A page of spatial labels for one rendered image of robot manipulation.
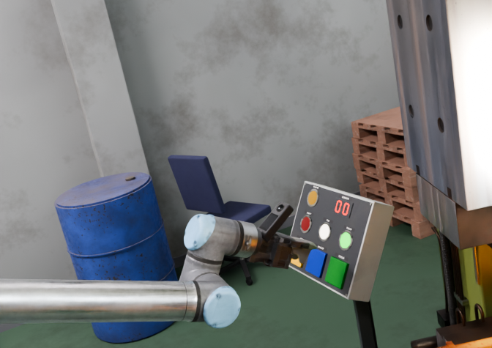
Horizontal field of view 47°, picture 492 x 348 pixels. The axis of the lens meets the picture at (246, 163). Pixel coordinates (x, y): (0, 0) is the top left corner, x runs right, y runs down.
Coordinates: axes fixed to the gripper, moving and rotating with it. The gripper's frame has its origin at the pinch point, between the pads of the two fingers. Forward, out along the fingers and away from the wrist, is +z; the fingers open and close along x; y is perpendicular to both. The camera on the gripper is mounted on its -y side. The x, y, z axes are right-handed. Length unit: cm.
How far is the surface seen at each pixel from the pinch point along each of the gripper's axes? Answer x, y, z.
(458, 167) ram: 57, -26, -19
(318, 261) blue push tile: -8.3, 6.0, 10.3
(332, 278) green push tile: -0.7, 8.9, 10.3
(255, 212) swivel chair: -201, 18, 105
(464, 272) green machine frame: 28.0, -4.4, 27.3
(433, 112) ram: 49, -35, -20
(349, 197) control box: -3.3, -14.7, 11.0
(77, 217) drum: -196, 40, -13
